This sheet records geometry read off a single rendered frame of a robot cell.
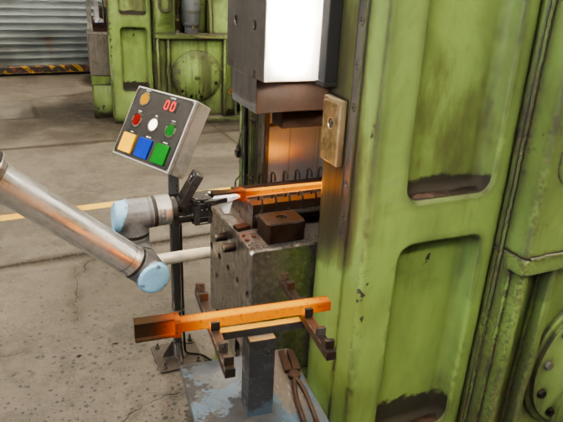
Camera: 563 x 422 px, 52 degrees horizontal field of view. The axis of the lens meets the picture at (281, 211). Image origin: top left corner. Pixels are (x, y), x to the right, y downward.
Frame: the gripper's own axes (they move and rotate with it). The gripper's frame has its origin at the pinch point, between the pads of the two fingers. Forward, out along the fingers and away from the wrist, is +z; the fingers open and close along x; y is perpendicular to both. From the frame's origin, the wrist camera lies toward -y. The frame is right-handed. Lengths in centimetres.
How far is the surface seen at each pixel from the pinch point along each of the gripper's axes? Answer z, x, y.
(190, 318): -30, 55, 4
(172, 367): -12, -50, 99
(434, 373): 51, 43, 52
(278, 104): 10.6, 7.6, -28.5
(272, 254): 3.3, 22.0, 11.1
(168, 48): 94, -464, 22
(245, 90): 3.8, -0.4, -31.2
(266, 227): 2.8, 18.0, 4.1
